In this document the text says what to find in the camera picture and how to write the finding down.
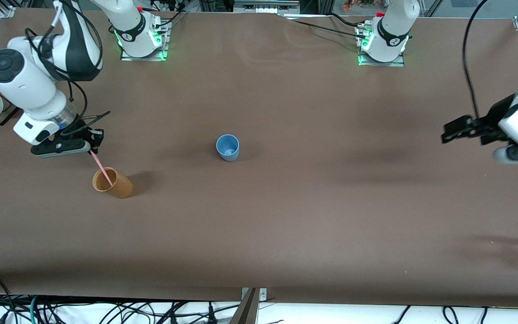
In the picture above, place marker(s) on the dark metal pole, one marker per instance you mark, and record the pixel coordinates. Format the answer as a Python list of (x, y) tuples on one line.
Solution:
[(246, 312)]

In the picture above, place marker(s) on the brown bamboo cup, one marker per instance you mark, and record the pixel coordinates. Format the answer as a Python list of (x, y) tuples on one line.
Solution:
[(122, 189)]

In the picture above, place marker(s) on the grey metal box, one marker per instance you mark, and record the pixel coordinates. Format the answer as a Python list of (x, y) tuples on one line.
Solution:
[(265, 6)]

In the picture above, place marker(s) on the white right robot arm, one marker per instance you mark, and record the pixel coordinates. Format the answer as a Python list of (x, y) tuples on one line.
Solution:
[(25, 85)]

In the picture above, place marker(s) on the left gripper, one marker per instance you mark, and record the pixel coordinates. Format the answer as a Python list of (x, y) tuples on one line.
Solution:
[(495, 117)]

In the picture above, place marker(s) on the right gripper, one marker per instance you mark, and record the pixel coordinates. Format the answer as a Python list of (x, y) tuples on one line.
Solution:
[(80, 130)]

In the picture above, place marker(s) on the pink straw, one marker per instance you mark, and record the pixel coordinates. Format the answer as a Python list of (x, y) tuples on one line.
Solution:
[(101, 168)]

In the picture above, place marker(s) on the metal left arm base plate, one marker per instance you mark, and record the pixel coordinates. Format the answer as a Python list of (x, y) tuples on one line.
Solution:
[(382, 63)]

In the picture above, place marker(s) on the blue plastic cup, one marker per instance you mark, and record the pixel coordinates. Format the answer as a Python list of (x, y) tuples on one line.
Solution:
[(228, 156)]

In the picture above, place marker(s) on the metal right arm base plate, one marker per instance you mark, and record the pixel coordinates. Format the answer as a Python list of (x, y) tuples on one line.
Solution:
[(165, 40)]

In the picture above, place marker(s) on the small metal table bracket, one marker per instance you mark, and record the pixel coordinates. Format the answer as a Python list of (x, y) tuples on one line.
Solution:
[(262, 294)]

